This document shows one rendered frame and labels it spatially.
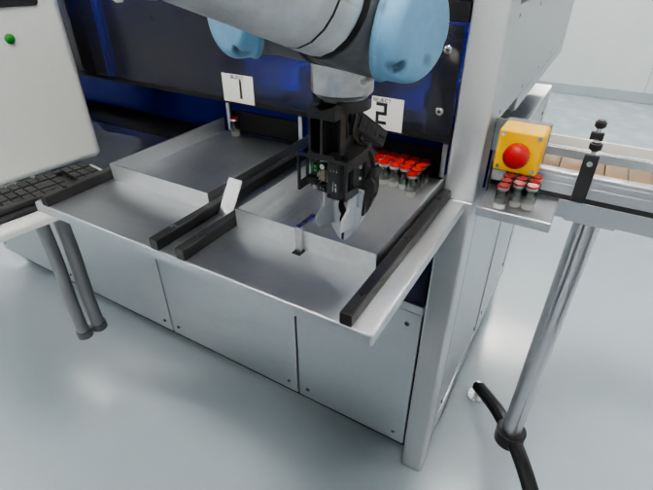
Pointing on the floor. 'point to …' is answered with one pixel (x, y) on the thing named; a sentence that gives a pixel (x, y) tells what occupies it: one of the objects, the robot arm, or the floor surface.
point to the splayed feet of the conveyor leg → (479, 393)
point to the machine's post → (483, 30)
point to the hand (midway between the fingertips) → (346, 228)
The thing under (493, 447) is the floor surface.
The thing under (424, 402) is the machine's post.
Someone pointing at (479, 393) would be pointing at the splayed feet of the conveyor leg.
